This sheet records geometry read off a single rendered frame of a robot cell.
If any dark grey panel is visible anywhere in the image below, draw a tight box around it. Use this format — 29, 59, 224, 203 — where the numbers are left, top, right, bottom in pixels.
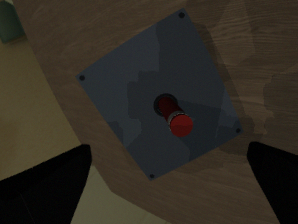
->
74, 7, 243, 181

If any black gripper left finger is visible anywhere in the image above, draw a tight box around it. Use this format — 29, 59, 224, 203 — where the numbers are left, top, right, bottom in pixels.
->
0, 144, 92, 224

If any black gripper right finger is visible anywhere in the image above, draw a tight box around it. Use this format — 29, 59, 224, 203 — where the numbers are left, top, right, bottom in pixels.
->
247, 141, 298, 224

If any dark red peg with white band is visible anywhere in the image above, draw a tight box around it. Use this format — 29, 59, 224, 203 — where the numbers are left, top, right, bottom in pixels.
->
157, 97, 193, 137

